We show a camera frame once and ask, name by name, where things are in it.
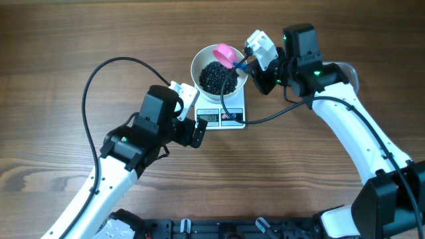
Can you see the white bowl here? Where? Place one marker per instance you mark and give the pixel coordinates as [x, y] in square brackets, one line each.
[203, 58]

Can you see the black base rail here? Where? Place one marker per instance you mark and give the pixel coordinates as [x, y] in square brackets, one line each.
[229, 229]

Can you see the black beans in bowl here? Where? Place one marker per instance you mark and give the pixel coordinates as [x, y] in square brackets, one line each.
[214, 76]

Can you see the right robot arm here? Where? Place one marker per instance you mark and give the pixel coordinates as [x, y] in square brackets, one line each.
[391, 200]

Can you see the clear plastic container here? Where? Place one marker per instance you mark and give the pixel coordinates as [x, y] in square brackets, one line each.
[350, 72]

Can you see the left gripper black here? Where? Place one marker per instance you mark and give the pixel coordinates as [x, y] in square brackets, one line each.
[191, 131]

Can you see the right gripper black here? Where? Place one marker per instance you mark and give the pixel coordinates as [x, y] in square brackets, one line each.
[257, 78]

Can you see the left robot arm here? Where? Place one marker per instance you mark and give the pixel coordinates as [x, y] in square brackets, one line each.
[127, 151]

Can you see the pink scoop with blue handle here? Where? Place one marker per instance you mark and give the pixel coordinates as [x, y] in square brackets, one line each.
[228, 56]

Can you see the white digital kitchen scale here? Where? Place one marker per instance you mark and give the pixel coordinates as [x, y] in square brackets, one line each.
[216, 117]

